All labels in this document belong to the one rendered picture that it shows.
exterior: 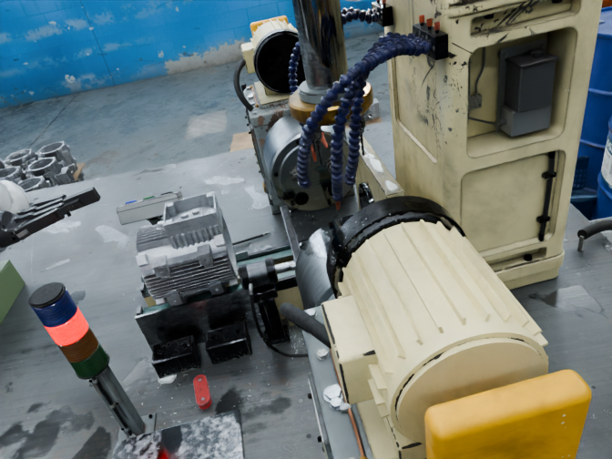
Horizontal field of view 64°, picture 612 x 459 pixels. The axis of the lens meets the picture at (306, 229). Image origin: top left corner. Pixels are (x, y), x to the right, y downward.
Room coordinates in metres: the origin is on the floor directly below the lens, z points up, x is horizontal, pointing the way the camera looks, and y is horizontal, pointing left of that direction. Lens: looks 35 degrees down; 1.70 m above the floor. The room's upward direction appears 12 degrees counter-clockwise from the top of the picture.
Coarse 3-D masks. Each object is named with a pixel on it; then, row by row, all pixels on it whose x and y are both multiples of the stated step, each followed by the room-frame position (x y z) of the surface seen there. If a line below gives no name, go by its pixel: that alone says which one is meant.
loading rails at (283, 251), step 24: (240, 264) 1.03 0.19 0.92; (144, 288) 1.01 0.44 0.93; (288, 288) 0.92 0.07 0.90; (144, 312) 0.92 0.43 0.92; (168, 312) 0.89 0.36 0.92; (192, 312) 0.90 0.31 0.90; (216, 312) 0.90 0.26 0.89; (240, 312) 0.91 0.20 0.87; (144, 336) 0.89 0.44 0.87; (168, 336) 0.89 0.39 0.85
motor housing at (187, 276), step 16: (160, 224) 1.00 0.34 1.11; (224, 224) 1.06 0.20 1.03; (144, 240) 0.95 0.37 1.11; (160, 240) 0.94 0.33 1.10; (176, 256) 0.92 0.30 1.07; (192, 256) 0.90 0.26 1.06; (224, 256) 0.91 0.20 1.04; (144, 272) 0.90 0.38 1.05; (176, 272) 0.89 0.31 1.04; (192, 272) 0.90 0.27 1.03; (208, 272) 0.90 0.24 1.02; (224, 272) 0.90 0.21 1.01; (160, 288) 0.89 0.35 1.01; (176, 288) 0.89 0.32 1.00; (192, 288) 0.90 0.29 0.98; (208, 288) 0.90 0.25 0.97
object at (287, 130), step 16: (272, 128) 1.36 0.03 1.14; (288, 128) 1.28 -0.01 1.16; (272, 144) 1.28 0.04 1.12; (288, 144) 1.21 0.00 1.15; (320, 144) 1.21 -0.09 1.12; (272, 160) 1.21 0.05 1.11; (288, 160) 1.21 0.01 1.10; (272, 176) 1.21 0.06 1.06; (288, 176) 1.20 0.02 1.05; (320, 176) 1.21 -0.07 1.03; (288, 192) 1.20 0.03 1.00; (304, 192) 1.20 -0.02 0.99; (320, 192) 1.21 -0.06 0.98; (304, 208) 1.21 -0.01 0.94; (320, 208) 1.21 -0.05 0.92
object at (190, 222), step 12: (180, 204) 1.03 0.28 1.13; (192, 204) 1.03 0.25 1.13; (204, 204) 1.03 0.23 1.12; (216, 204) 0.99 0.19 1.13; (168, 216) 1.00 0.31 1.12; (180, 216) 0.97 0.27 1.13; (192, 216) 0.97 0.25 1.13; (204, 216) 0.94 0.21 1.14; (216, 216) 0.94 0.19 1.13; (168, 228) 0.93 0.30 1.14; (180, 228) 0.93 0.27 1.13; (192, 228) 0.93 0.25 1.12; (204, 228) 0.93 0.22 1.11; (216, 228) 0.93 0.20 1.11; (180, 240) 0.93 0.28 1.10; (192, 240) 0.93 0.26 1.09; (204, 240) 0.93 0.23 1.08
